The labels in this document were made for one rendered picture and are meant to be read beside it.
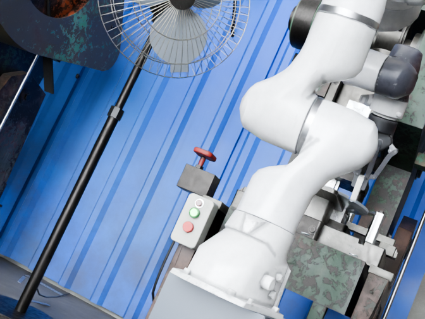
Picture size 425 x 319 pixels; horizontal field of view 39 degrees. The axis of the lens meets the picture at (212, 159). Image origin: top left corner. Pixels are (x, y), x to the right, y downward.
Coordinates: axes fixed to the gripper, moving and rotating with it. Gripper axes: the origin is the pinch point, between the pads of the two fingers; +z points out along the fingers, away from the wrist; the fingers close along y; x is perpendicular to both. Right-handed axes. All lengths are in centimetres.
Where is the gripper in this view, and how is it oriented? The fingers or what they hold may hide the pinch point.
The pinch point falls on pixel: (357, 188)
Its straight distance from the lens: 167.1
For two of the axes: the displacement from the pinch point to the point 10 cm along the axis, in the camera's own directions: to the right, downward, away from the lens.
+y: 8.8, 3.6, -3.2
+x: 3.9, -1.5, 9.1
